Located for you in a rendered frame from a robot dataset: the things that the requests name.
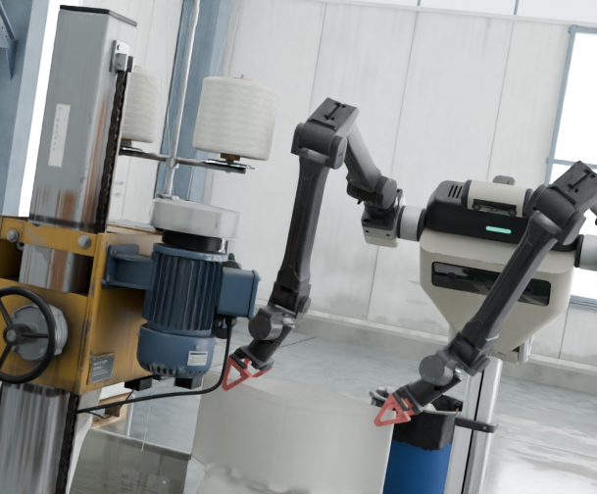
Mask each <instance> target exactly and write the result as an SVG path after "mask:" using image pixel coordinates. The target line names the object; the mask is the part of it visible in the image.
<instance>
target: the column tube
mask: <svg viewBox="0 0 597 494"><path fill-rule="evenodd" d="M136 32H137V28H136V26H134V25H131V24H129V23H126V22H124V21H122V20H120V19H117V18H115V17H113V16H111V15H108V14H101V13H92V12H83V11H74V10H64V9H60V10H59V11H58V16H57V22H56V29H55V35H54V42H53V49H52V56H51V63H50V70H49V76H48V82H47V89H46V96H45V103H44V110H43V117H42V124H41V130H40V136H39V143H38V150H37V157H36V164H35V171H34V178H33V184H32V190H31V197H30V204H29V211H28V218H27V221H28V222H33V223H39V224H44V225H49V226H55V227H59V228H64V229H70V230H75V231H81V232H87V233H92V234H94V233H93V232H94V225H95V223H96V212H97V207H98V203H99V202H98V199H99V192H100V189H101V179H102V174H103V167H104V160H105V157H106V146H107V142H108V133H109V127H110V123H111V114H112V110H113V101H114V94H115V91H116V80H117V77H118V75H117V74H113V73H110V65H111V58H112V52H113V45H114V40H119V41H120V42H123V43H125V44H128V45H129V48H128V56H133V51H134V44H135V38H136ZM129 78H130V73H128V74H127V84H126V90H125V94H124V106H123V116H122V122H121V126H120V136H119V139H118V149H117V155H116V159H115V160H116V161H115V168H114V171H113V182H112V187H111V191H110V192H111V195H110V202H109V205H108V215H107V218H106V227H105V233H107V227H108V220H109V215H110V208H111V201H112V195H113V188H114V181H115V175H116V168H117V161H118V156H119V149H120V142H121V136H122V129H123V122H124V110H125V103H126V97H127V91H128V84H129ZM57 104H64V105H71V107H70V114H69V121H68V128H67V135H66V141H65V148H64V155H63V162H62V167H61V168H60V167H54V166H48V162H49V155H50V149H51V142H52V135H53V128H54V121H55V115H56V108H57ZM89 258H90V256H86V255H81V254H77V253H72V252H67V251H62V250H57V249H51V248H46V247H41V246H36V245H31V244H26V243H25V244H24V250H23V257H22V264H21V271H20V278H19V282H20V283H25V284H30V285H35V286H39V287H44V288H49V289H54V290H58V291H63V292H68V293H77V292H84V291H85V286H86V278H87V272H88V269H89ZM69 398H70V391H67V390H63V389H59V388H55V387H51V386H47V385H43V384H39V383H35V382H31V381H30V382H27V383H23V384H9V383H5V382H4V386H3V392H2V399H1V406H0V494H55V491H56V481H57V476H58V468H59V462H60V459H61V449H62V444H63V435H64V429H65V425H66V415H67V412H68V403H69Z"/></svg>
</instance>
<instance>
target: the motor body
mask: <svg viewBox="0 0 597 494"><path fill-rule="evenodd" d="M153 251H154V252H151V258H150V259H151V260H153V263H152V270H151V275H150V282H149V289H148V290H145V297H144V303H143V310H142V317H143V318H144V319H146V320H147V323H144V324H142V325H141V326H140V329H139V332H137V334H136V335H137V336H138V344H137V352H136V358H137V361H138V363H139V365H140V366H141V367H142V368H143V369H145V370H146V371H149V372H152V373H154V374H158V375H162V376H168V377H176V378H196V377H200V376H203V375H204V374H206V372H207V371H208V370H209V369H210V367H211V365H212V361H213V355H214V349H215V345H217V341H216V338H217V336H216V335H215V334H214V333H212V332H211V330H212V324H213V318H214V311H215V301H216V295H217V289H218V282H219V276H220V272H221V268H222V262H227V259H228V254H226V253H223V252H220V251H210V250H201V249H197V250H195V249H188V248H185V247H182V246H176V245H172V244H168V243H154V244H153ZM156 261H157V263H156ZM154 263H156V269H155V275H154V282H153V288H152V291H151V289H150V285H151V278H152V272H153V266H154Z"/></svg>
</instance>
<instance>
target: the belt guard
mask: <svg viewBox="0 0 597 494"><path fill-rule="evenodd" d="M179 200H182V201H184V199H181V198H178V201H177V200H170V199H162V198H156V199H153V200H152V206H151V210H150V212H149V216H150V219H149V225H151V226H155V227H158V228H163V229H168V230H173V231H179V232H185V233H191V234H198V235H205V236H212V237H219V238H229V239H238V238H239V232H240V227H241V220H242V214H241V213H239V212H235V211H232V210H228V209H224V208H220V207H216V206H212V205H208V204H204V203H200V202H196V201H192V200H190V201H188V202H194V203H198V204H194V203H187V202H181V201H179Z"/></svg>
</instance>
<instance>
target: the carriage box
mask: <svg viewBox="0 0 597 494"><path fill-rule="evenodd" d="M27 218H28V216H9V215H0V288H1V287H5V286H13V285H16V286H22V287H26V288H28V289H30V290H32V291H34V292H36V293H37V294H38V295H40V296H41V297H42V298H43V299H44V300H45V302H46V303H47V304H49V305H52V306H54V307H56V308H57V309H60V310H61V311H62V312H63V315H64V317H65V319H66V321H67V325H68V338H67V342H66V344H65V346H64V348H63V349H62V352H61V354H59V355H55V356H54V358H53V360H52V362H51V364H50V365H49V367H48V368H47V370H46V371H45V372H44V373H43V374H42V375H41V376H39V377H38V378H36V379H34V380H32V381H31V382H35V383H39V384H43V385H47V386H51V387H55V388H59V389H63V390H67V391H71V392H74V391H75V392H74V395H82V394H84V393H85V392H89V391H92V390H96V389H100V388H104V387H107V386H111V385H115V384H119V383H122V382H126V381H130V380H134V379H137V378H140V377H144V376H148V375H151V374H154V373H152V372H149V371H147V370H145V369H143V368H142V367H141V366H140V365H139V363H138V361H137V358H136V352H137V344H138V336H137V335H136V334H137V332H139V329H140V326H141V325H142V324H144V323H147V320H146V319H144V318H143V317H142V310H143V303H144V297H145V290H144V289H137V288H131V287H127V288H115V289H103V288H102V284H105V283H106V280H104V279H103V276H104V270H105V264H106V257H107V251H108V246H109V245H111V244H113V245H138V246H139V253H138V255H142V256H147V257H151V252H154V251H153V244H154V243H165V242H163V241H162V235H163V233H161V232H156V231H150V230H145V229H139V228H134V227H128V226H123V225H117V224H112V223H108V227H107V233H98V234H92V233H87V232H81V231H75V230H70V229H64V228H59V227H55V226H49V225H44V224H39V223H33V222H28V221H27ZM25 243H26V244H31V245H36V246H41V247H46V248H51V249H57V250H62V251H67V252H72V253H77V254H81V255H86V256H92V257H94V261H93V268H92V274H91V280H90V287H89V293H88V294H86V293H84V292H77V293H68V292H63V291H58V290H54V289H49V288H44V287H39V286H35V285H30V284H25V283H20V282H19V278H20V271H21V264H22V257H23V250H24V244H25ZM1 300H2V302H3V304H4V306H5V308H6V310H7V312H8V314H9V316H10V317H11V315H12V312H13V311H14V310H17V309H18V308H20V307H22V306H24V305H30V304H34V303H33V302H32V301H30V300H29V299H27V298H26V297H24V296H20V295H7V296H4V297H2V298H1ZM5 327H7V325H6V323H5V321H4V319H3V316H2V314H1V312H0V357H1V355H2V353H3V351H4V349H5V347H6V345H7V343H6V342H5V341H4V339H3V331H4V329H5ZM111 356H115V359H114V366H113V372H112V377H111V378H107V379H103V380H100V381H96V382H92V383H90V378H91V372H92V365H93V361H95V360H98V359H102V358H106V357H111ZM40 362H41V360H36V361H29V360H25V359H23V358H21V357H19V356H18V355H16V354H15V353H13V352H12V350H11V351H10V353H9V354H8V356H7V358H6V360H5V362H4V364H3V366H2V368H1V370H0V371H2V372H4V373H7V374H12V375H20V374H24V373H27V372H29V371H32V370H33V369H34V368H35V367H36V366H37V365H38V364H39V363H40ZM154 375H156V374H154Z"/></svg>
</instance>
